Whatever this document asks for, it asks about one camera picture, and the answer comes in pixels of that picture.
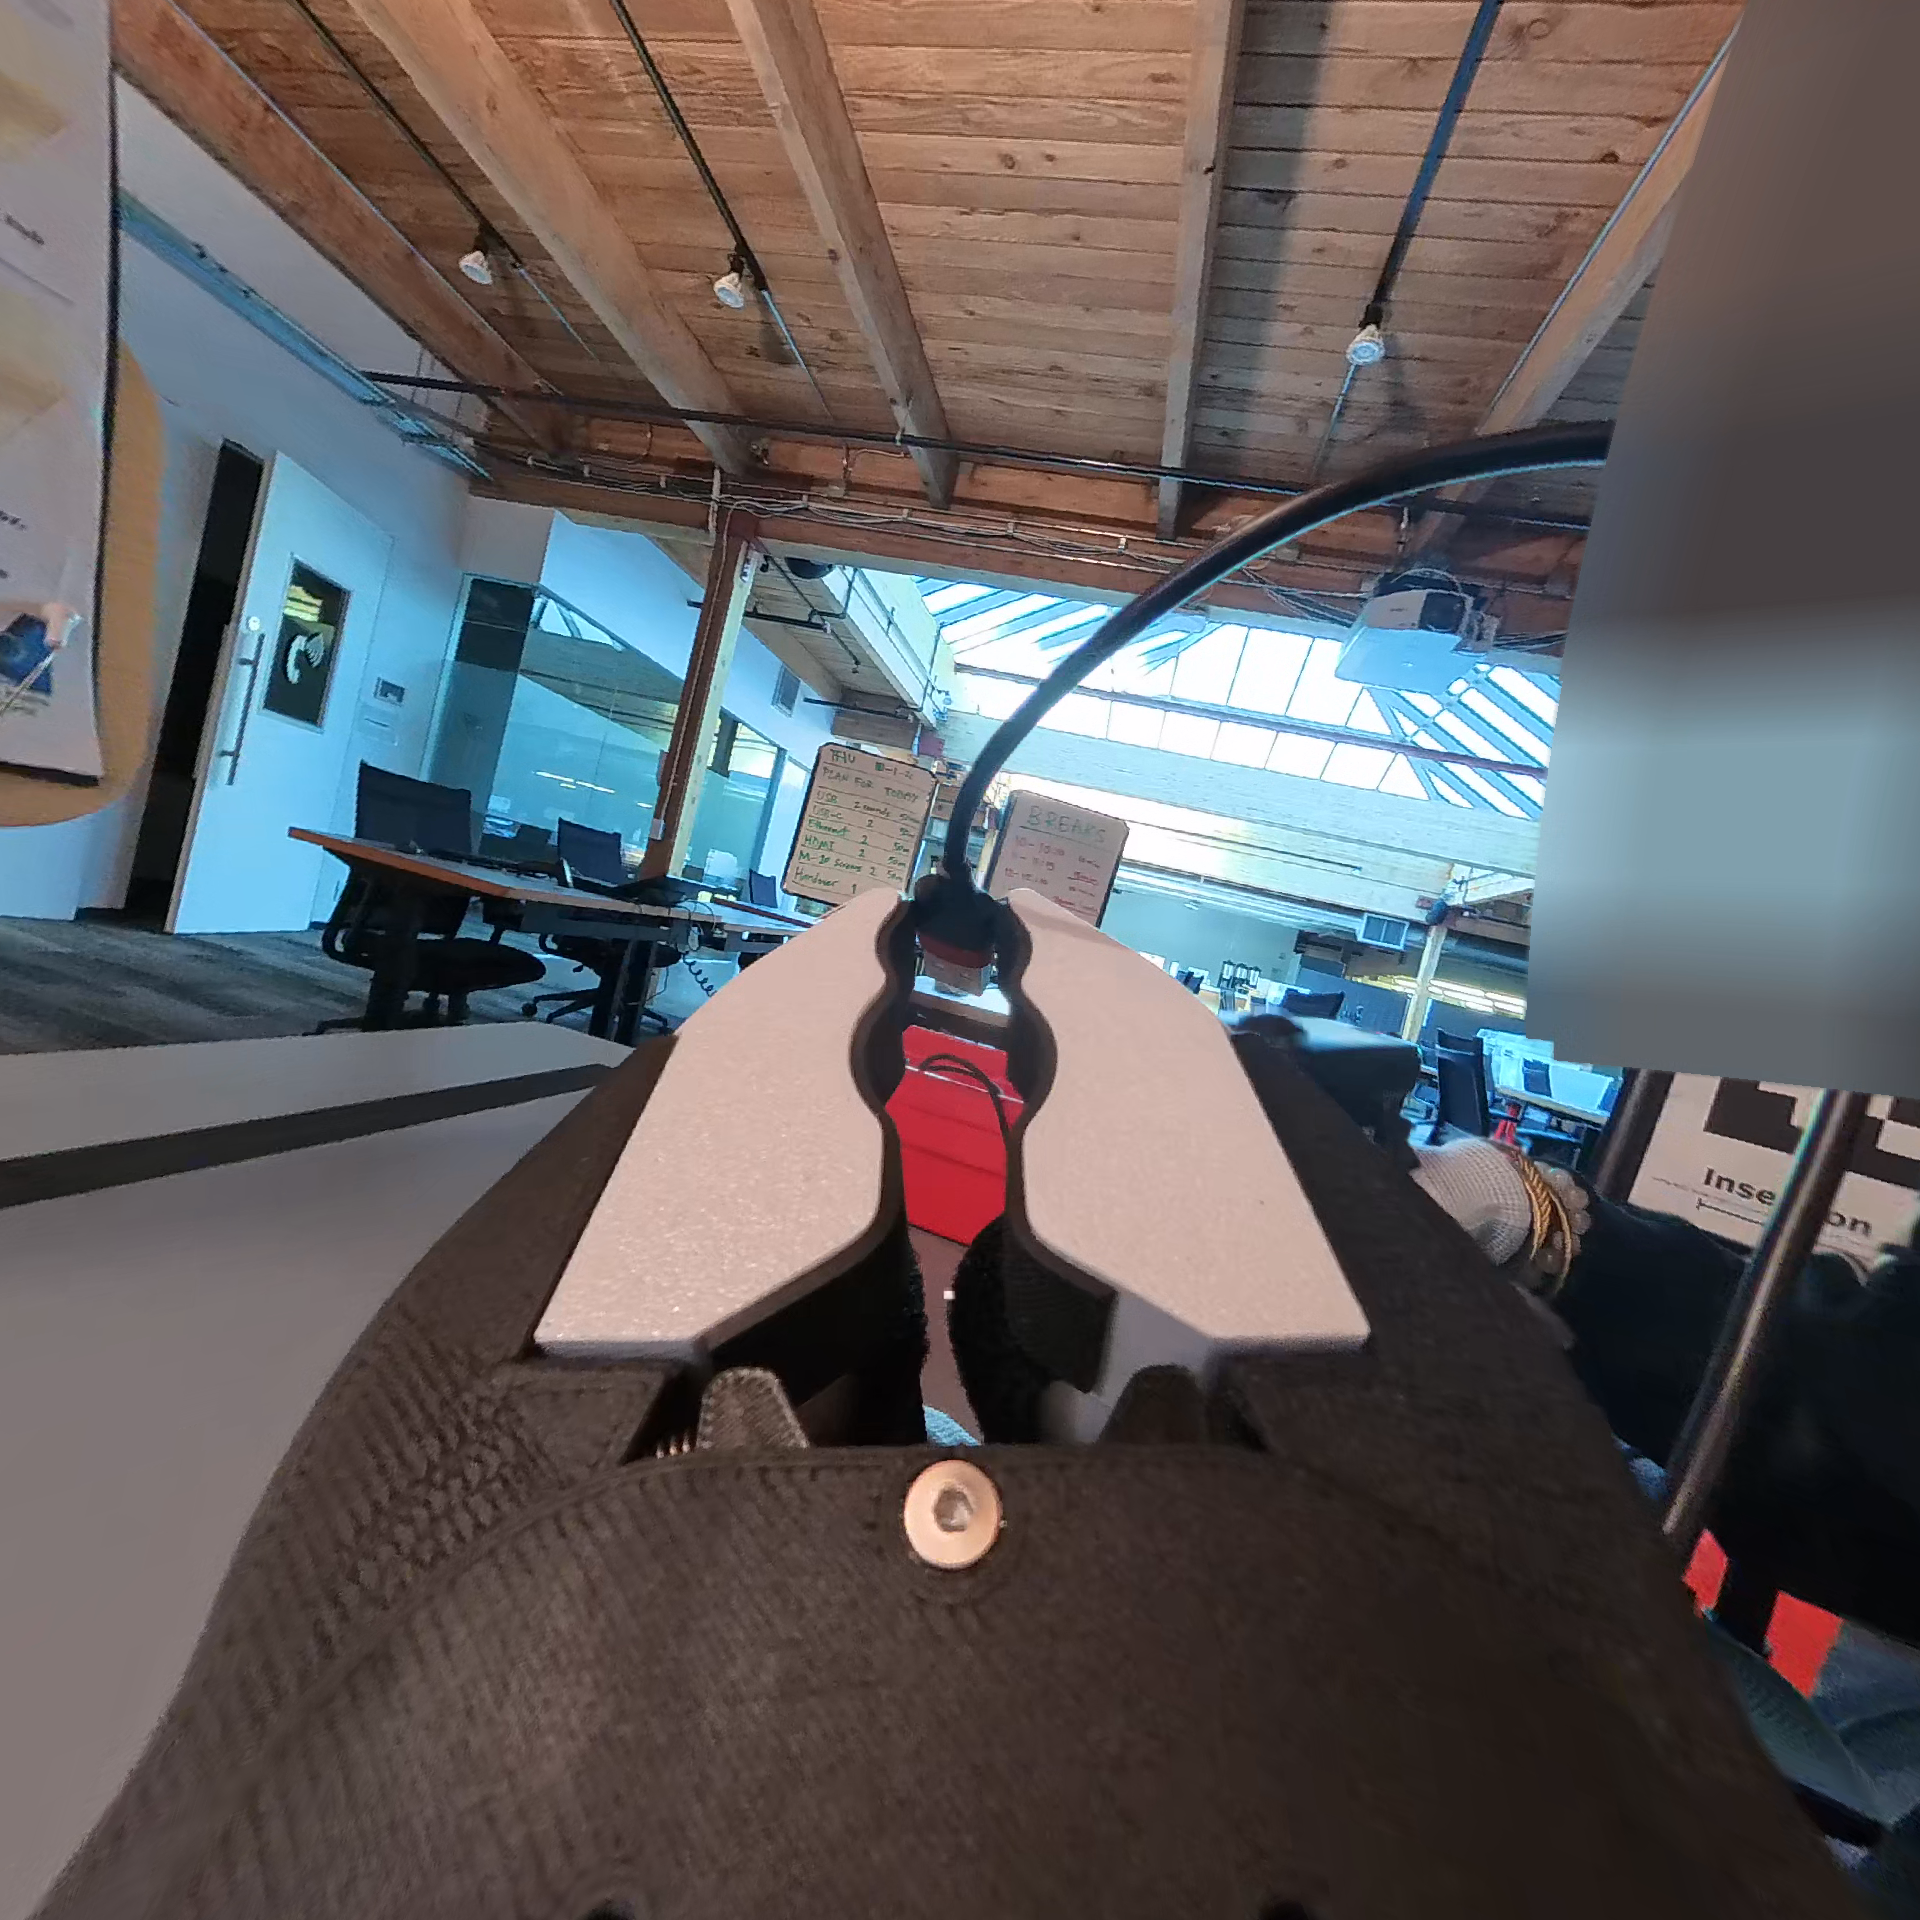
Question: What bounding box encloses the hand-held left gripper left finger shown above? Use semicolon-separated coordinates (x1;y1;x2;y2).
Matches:
532;889;919;1368

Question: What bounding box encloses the person's right forearm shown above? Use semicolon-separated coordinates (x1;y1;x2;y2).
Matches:
1553;1192;1920;1667

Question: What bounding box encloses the wooden ceiling post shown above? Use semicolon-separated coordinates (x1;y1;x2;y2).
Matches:
657;510;751;885

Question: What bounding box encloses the instruction sheet on stand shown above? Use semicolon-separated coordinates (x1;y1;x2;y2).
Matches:
0;342;165;829

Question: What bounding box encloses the red storage box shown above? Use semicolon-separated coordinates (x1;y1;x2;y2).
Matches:
883;1022;1040;1247

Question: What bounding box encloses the dark door poster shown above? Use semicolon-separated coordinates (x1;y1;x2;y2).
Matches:
268;559;352;732

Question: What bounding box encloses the person's right hand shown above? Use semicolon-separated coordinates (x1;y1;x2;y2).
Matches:
1409;1135;1538;1276

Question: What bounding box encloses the silver door handle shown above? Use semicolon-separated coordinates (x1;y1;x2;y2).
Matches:
222;612;268;786

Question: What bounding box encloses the white ceiling projector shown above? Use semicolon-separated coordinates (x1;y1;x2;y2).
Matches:
1334;575;1505;694

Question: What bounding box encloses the wooden office desk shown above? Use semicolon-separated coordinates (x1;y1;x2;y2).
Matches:
288;823;715;1040

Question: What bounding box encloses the black red-banded usb cable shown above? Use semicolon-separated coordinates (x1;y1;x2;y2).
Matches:
906;419;1619;998

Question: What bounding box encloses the printed instruction sheet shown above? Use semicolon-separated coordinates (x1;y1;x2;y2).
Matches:
0;0;119;782

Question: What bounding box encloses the black office chair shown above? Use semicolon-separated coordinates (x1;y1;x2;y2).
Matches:
549;818;669;1038
323;759;549;1033

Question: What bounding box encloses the black stand pole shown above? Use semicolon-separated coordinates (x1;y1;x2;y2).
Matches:
1663;1091;1877;1535

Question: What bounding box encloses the white door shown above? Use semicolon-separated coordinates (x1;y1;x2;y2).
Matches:
165;450;394;934

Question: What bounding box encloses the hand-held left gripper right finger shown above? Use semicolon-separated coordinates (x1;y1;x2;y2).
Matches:
995;889;1374;1396

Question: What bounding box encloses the gold bead bracelet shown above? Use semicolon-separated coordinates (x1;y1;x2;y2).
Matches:
1505;1148;1595;1300

